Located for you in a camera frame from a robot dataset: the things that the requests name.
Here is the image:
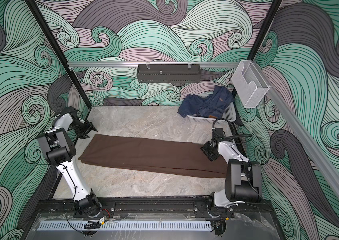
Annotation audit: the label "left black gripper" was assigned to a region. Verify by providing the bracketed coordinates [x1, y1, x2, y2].
[70, 120, 96, 140]

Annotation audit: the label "brown trousers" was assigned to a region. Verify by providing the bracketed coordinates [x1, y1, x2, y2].
[79, 134, 228, 179]

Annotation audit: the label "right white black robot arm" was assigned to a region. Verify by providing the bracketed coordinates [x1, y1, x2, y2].
[201, 140, 262, 209]

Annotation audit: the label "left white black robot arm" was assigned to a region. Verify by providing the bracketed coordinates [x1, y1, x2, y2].
[37, 107, 101, 218]

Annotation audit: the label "navy blue trousers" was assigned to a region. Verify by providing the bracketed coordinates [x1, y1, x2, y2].
[178, 86, 234, 119]

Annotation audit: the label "white plastic laundry basket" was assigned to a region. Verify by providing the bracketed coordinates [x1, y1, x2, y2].
[187, 103, 237, 124]

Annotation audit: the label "right black corrugated cable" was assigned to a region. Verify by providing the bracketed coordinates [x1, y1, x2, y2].
[212, 117, 253, 142]

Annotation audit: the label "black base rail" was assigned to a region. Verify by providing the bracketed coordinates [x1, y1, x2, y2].
[33, 196, 273, 220]

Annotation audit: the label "aluminium rear rail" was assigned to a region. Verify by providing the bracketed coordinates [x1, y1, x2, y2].
[67, 61, 240, 69]

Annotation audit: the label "aluminium rail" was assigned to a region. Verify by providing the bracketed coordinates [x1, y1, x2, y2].
[250, 61, 339, 199]
[67, 61, 240, 69]

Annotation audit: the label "clear plastic wall bin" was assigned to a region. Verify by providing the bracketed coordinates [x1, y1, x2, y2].
[231, 61, 270, 109]

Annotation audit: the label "black left corner post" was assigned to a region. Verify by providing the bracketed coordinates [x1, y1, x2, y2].
[25, 0, 92, 110]

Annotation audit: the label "black corner post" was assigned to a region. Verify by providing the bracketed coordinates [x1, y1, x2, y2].
[232, 0, 283, 98]
[25, 0, 92, 110]

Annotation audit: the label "white slotted cable duct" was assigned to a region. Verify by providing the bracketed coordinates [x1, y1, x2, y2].
[36, 220, 212, 231]

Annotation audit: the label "aluminium right rail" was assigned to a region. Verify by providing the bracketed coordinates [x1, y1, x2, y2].
[250, 61, 339, 199]

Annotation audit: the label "black right corner post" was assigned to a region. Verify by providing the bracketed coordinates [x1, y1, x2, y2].
[232, 0, 283, 98]

